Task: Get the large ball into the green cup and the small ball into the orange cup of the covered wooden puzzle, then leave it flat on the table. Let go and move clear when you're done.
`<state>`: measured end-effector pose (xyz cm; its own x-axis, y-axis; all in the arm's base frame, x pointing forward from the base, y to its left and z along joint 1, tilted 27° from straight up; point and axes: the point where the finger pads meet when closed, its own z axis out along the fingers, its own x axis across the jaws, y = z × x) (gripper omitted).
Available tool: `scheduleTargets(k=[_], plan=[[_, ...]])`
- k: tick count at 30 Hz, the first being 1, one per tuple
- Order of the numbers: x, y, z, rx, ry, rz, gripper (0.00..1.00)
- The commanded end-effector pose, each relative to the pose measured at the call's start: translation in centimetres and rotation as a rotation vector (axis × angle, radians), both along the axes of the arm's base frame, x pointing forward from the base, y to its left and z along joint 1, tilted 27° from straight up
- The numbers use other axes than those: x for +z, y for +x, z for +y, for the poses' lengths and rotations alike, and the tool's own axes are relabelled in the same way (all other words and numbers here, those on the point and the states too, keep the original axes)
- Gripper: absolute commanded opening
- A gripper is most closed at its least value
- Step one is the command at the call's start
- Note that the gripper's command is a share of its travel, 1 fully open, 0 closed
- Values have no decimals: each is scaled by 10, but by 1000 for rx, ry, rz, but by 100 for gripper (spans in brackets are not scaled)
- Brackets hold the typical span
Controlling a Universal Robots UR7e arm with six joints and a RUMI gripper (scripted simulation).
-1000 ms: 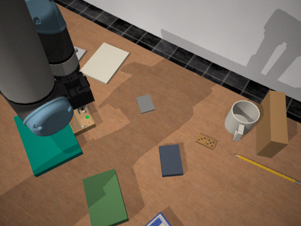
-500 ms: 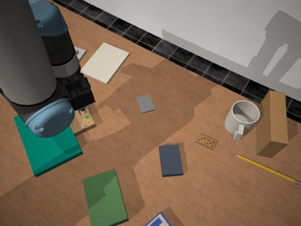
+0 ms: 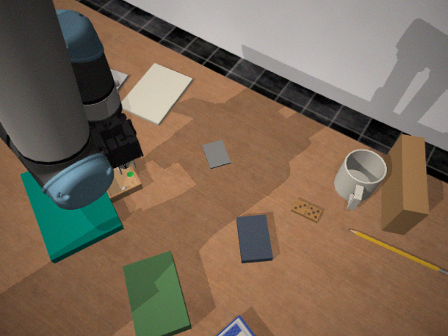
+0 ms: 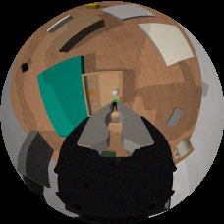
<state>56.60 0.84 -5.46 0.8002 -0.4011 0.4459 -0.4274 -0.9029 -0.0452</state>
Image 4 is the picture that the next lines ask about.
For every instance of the tan rectangular box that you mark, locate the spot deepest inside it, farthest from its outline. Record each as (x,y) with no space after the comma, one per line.
(73,31)

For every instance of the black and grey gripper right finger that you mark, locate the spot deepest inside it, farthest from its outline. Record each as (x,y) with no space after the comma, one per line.
(139,133)

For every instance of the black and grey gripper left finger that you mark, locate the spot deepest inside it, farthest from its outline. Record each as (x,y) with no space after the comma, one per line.
(91,133)

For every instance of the small yellow block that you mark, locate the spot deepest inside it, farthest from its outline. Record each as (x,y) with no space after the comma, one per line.
(93,6)

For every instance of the brown rectangular box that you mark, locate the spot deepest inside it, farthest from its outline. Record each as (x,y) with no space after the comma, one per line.
(178,160)

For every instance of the wooden ball-in-hole puzzle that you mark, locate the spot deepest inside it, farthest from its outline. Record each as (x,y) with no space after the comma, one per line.
(101,89)

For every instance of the grey mug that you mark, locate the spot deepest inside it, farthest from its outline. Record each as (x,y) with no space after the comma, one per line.
(182,149)

